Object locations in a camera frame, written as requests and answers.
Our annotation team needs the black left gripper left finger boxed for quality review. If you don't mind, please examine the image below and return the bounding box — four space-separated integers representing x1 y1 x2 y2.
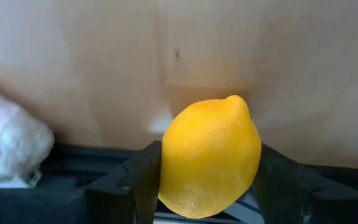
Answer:
85 141 163 224

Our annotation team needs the white garlic bulb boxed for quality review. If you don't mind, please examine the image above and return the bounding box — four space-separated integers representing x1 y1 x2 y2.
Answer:
0 79 55 189

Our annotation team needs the black aluminium table frame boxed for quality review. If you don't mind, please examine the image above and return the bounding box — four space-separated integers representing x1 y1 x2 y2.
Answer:
0 142 358 224

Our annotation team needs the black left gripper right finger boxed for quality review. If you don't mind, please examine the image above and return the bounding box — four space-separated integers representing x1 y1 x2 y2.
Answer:
253 143 321 224

